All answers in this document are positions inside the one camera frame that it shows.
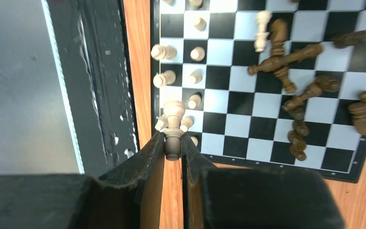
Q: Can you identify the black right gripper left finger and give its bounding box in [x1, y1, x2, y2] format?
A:
[0, 133, 164, 229]

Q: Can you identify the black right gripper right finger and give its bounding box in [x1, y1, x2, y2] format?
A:
[181, 135, 346, 229]

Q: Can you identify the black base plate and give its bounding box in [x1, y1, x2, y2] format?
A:
[47, 0, 140, 177]

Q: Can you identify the white knight piece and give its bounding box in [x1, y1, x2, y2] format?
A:
[155, 114, 168, 131]

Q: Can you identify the white queen piece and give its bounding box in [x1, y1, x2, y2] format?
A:
[163, 101, 185, 161]

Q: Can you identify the black white chessboard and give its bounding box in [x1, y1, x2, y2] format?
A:
[150, 0, 366, 183]

